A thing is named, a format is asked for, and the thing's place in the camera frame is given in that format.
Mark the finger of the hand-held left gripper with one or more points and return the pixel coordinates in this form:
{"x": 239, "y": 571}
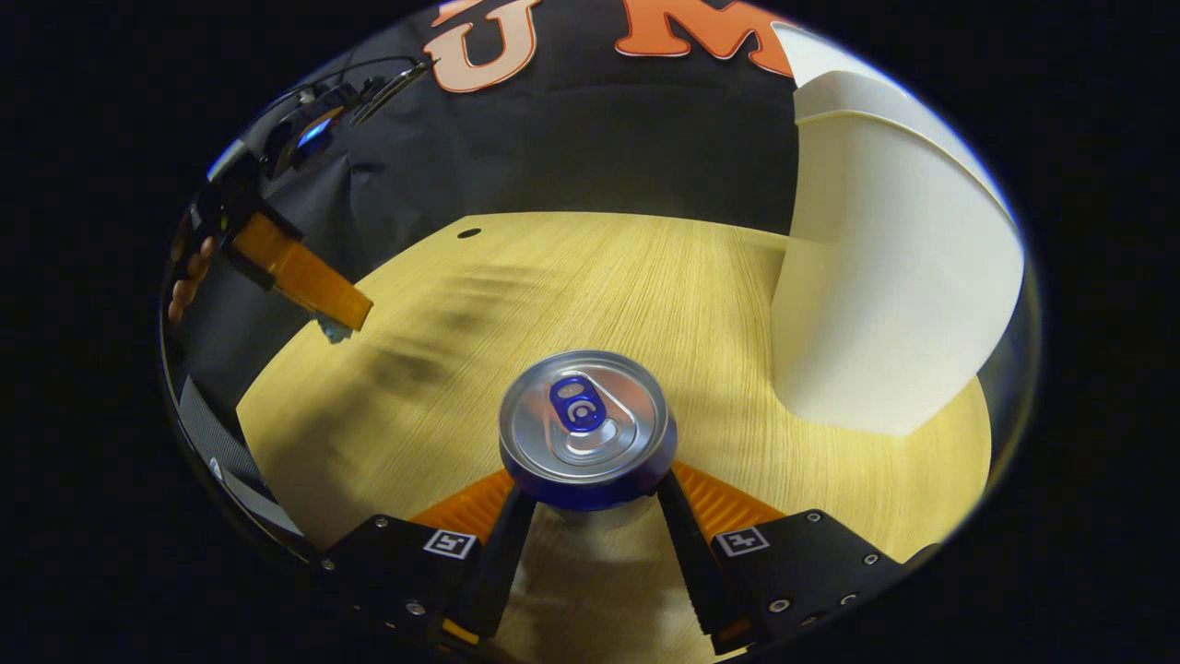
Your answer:
{"x": 304, "y": 275}

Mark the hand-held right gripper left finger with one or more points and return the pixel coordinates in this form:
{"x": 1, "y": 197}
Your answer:
{"x": 498, "y": 553}

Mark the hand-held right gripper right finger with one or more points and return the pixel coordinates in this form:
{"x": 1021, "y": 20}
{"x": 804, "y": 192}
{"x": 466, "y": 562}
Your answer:
{"x": 687, "y": 553}

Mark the blue paper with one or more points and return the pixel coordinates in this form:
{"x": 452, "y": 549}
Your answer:
{"x": 332, "y": 328}

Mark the blue pop can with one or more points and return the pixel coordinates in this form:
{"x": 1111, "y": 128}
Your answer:
{"x": 590, "y": 433}

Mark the white desktop garbage bin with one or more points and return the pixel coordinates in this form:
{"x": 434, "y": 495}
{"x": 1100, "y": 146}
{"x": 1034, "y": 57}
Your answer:
{"x": 885, "y": 295}

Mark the grey ribbed strip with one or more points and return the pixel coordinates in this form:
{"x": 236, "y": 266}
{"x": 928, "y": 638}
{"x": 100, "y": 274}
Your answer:
{"x": 221, "y": 452}

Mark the black backdrop cloth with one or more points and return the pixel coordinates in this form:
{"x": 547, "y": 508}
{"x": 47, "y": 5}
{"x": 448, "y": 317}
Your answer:
{"x": 572, "y": 138}

